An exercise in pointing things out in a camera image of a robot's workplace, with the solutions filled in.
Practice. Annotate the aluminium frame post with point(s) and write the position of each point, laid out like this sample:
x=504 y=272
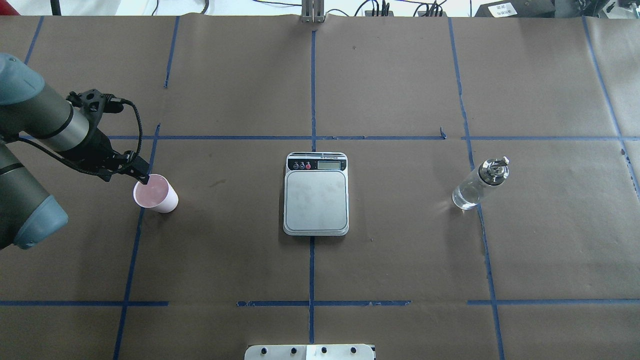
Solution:
x=313 y=11

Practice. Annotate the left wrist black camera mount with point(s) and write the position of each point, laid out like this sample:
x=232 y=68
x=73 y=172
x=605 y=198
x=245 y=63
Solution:
x=94 y=101

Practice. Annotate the clear glass sauce bottle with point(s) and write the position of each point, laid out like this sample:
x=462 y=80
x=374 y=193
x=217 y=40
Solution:
x=481 y=182

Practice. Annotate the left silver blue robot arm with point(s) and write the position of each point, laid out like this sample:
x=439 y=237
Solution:
x=64 y=129

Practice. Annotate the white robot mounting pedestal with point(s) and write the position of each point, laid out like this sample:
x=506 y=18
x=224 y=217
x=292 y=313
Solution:
x=349 y=351

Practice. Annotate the black box with label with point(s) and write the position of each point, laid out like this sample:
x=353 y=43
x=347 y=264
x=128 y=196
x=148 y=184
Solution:
x=517 y=9

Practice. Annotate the brown paper table cover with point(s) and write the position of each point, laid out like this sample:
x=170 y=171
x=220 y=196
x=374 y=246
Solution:
x=435 y=188

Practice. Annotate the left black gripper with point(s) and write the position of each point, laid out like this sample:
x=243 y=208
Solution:
x=95 y=146

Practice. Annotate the silver digital kitchen scale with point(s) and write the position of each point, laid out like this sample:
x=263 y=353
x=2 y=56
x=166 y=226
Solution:
x=316 y=194

